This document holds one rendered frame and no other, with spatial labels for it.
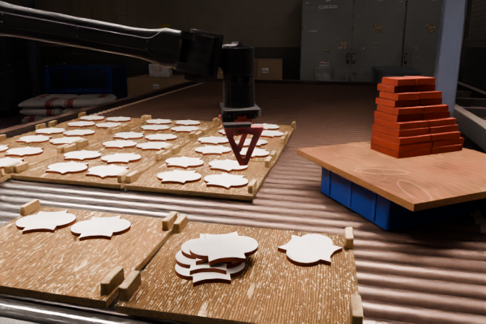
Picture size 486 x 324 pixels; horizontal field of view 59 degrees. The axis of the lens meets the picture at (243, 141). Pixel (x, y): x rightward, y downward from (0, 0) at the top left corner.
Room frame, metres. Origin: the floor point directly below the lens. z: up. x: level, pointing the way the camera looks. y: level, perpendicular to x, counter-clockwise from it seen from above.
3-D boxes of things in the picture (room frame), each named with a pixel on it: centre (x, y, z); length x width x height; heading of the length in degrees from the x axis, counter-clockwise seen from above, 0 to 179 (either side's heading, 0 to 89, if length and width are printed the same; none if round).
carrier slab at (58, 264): (0.87, 0.40, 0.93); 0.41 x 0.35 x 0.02; 77
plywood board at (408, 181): (1.16, -0.50, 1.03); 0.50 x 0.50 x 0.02; 22
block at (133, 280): (0.68, 0.20, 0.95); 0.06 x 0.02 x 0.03; 169
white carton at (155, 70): (7.55, 1.44, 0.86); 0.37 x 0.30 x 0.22; 84
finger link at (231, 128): (0.74, 0.00, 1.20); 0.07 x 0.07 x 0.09; 7
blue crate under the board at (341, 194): (1.15, -0.43, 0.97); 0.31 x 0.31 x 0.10; 22
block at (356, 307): (0.60, -0.18, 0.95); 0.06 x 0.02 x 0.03; 169
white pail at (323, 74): (6.34, -1.19, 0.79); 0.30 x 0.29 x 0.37; 84
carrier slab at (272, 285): (0.77, -0.02, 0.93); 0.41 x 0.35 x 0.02; 79
